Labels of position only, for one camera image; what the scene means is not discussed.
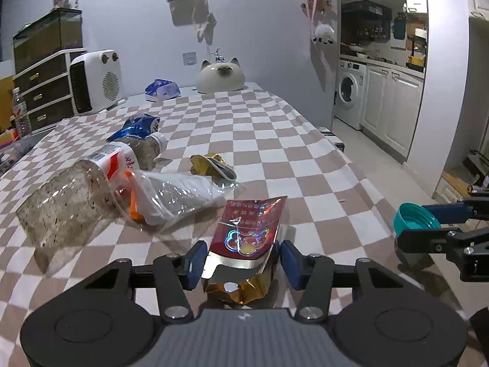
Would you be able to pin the wall socket plate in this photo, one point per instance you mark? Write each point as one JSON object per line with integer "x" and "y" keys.
{"x": 189, "y": 58}

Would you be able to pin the blue tissue pack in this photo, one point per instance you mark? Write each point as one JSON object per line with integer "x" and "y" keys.
{"x": 161, "y": 90}

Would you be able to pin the water bottle red label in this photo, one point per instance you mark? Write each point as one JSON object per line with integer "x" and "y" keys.
{"x": 20, "y": 114}

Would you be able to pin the cat shaped ceramic dish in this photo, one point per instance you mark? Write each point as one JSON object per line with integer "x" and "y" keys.
{"x": 220, "y": 77}

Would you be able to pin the glass fish tank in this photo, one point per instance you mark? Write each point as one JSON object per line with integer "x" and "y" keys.
{"x": 60, "y": 29}

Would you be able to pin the black kitchen shelf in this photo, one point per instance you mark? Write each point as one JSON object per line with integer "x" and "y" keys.
{"x": 365, "y": 21}

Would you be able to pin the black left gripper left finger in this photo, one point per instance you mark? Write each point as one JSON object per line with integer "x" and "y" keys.
{"x": 171, "y": 275}

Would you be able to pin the checkered tablecloth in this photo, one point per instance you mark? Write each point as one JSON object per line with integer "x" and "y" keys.
{"x": 332, "y": 208}

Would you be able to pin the gold wrapper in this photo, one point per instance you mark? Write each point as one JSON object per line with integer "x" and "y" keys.
{"x": 213, "y": 165}

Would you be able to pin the crushed blue snack bag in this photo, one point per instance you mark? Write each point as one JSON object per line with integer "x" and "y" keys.
{"x": 137, "y": 126}

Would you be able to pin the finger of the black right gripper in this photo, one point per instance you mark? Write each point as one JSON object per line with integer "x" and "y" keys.
{"x": 424, "y": 241}
{"x": 470, "y": 208}

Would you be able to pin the dark drawer cabinet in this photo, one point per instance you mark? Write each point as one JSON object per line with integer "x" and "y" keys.
{"x": 46, "y": 88}

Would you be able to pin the teal plastic lid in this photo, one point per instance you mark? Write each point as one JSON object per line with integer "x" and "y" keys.
{"x": 412, "y": 216}

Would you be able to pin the white washing machine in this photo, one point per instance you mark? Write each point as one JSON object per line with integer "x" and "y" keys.
{"x": 350, "y": 93}

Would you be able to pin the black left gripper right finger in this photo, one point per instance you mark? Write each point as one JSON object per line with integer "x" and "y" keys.
{"x": 315, "y": 276}

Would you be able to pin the white kitchen cabinets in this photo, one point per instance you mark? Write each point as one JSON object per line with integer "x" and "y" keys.
{"x": 391, "y": 108}

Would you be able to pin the wall organizer pocket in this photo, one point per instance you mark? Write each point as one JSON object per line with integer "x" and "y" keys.
{"x": 188, "y": 12}

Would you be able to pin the red cigarette carton box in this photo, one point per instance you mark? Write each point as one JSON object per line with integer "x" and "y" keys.
{"x": 243, "y": 253}

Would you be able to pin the clear plastic bottle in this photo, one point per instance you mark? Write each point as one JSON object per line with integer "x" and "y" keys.
{"x": 65, "y": 211}

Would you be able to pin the white plush wall toy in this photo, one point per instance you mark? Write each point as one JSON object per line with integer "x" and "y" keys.
{"x": 324, "y": 33}

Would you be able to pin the white space heater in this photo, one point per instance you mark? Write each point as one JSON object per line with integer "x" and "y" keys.
{"x": 96, "y": 81}

